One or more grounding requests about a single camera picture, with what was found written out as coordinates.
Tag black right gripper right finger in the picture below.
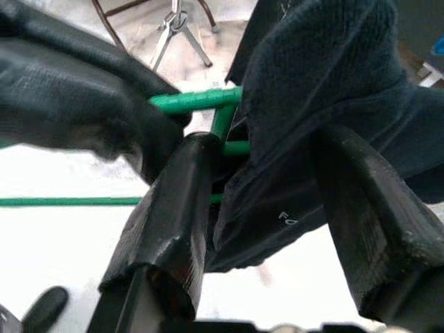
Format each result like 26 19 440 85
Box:
314 123 444 322

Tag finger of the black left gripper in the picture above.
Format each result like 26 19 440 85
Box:
0 3 194 128
0 44 187 185

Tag marble top folding table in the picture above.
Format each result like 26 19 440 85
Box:
90 0 221 53

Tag black printed garment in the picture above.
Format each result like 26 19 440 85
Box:
207 0 444 275

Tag green plastic hanger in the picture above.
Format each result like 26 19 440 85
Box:
0 86 253 209

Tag silver metal clothes rack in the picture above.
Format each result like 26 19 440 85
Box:
151 0 214 70

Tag blue plastic hanger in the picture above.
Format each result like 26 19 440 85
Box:
429 34 444 57

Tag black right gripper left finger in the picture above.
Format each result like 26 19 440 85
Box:
99 133 225 322

